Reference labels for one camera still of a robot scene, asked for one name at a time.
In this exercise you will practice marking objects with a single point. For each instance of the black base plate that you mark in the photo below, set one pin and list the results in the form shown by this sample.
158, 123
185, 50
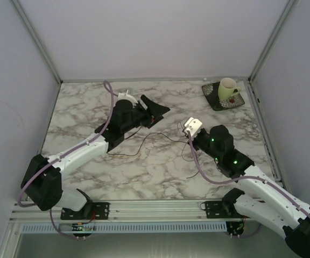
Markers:
219, 209
92, 210

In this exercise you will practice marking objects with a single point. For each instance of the aluminium corner post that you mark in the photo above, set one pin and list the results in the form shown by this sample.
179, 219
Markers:
282, 20
37, 40

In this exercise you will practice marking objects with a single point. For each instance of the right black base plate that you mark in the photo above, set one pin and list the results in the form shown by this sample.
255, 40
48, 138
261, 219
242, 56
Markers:
219, 209

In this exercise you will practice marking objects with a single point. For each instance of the light green mug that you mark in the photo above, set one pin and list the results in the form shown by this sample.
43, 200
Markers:
228, 88

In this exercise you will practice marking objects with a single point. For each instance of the left controller board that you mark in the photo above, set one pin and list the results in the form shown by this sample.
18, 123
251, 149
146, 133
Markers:
82, 231

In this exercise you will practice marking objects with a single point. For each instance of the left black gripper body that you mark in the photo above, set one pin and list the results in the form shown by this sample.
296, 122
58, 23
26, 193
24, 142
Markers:
140, 116

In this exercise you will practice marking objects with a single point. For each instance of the left aluminium corner post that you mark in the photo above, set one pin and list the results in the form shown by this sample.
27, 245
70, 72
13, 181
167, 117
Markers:
37, 40

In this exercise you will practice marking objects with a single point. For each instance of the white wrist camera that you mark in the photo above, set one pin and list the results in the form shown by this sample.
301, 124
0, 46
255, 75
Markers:
192, 126
126, 96

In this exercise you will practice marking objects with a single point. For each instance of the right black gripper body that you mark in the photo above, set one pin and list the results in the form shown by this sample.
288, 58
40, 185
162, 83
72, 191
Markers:
202, 143

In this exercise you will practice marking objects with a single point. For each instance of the dark floral square plate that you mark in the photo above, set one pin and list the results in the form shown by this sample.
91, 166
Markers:
210, 91

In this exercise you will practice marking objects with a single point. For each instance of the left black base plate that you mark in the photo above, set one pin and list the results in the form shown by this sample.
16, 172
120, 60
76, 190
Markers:
92, 210

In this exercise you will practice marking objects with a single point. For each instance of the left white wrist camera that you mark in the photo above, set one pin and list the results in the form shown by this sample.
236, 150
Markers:
126, 96

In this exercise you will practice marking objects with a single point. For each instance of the grey slotted cable duct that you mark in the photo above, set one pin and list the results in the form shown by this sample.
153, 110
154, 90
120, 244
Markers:
159, 227

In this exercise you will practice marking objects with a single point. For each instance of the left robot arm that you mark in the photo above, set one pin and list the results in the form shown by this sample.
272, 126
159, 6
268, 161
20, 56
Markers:
43, 179

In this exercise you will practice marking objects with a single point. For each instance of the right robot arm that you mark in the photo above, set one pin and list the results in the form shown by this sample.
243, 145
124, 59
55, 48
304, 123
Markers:
255, 195

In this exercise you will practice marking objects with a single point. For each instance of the controller board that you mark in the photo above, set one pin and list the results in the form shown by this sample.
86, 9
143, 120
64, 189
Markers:
235, 229
82, 231

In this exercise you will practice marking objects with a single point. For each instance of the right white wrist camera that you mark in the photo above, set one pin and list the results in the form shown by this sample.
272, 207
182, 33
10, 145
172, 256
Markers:
192, 126

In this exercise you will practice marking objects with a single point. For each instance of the right controller board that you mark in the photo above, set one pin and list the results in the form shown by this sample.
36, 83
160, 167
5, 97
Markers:
235, 229

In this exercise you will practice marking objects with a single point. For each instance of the aluminium front rail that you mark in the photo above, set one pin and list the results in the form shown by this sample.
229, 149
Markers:
170, 210

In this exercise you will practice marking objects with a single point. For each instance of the right aluminium corner post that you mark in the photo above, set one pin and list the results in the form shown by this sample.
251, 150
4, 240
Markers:
282, 20

